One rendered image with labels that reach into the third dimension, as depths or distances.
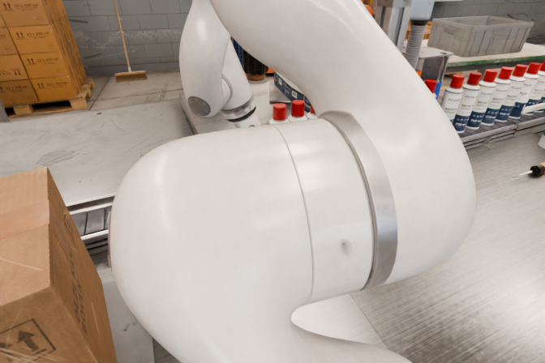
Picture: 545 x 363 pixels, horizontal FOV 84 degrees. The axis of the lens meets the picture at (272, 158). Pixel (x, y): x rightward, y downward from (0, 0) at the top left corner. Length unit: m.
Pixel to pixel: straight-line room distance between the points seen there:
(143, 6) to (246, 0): 4.96
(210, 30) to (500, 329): 0.72
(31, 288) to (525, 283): 0.81
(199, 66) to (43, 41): 3.46
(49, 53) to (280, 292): 3.88
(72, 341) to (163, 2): 4.90
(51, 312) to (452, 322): 0.61
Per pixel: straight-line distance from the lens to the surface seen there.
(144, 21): 5.19
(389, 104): 0.19
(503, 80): 1.31
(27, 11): 3.94
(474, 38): 2.78
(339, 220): 0.16
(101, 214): 0.82
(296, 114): 0.77
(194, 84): 0.57
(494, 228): 0.93
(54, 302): 0.38
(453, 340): 0.68
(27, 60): 4.05
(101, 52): 5.38
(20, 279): 0.39
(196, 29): 0.57
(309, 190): 0.16
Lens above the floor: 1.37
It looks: 32 degrees down
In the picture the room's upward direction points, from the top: straight up
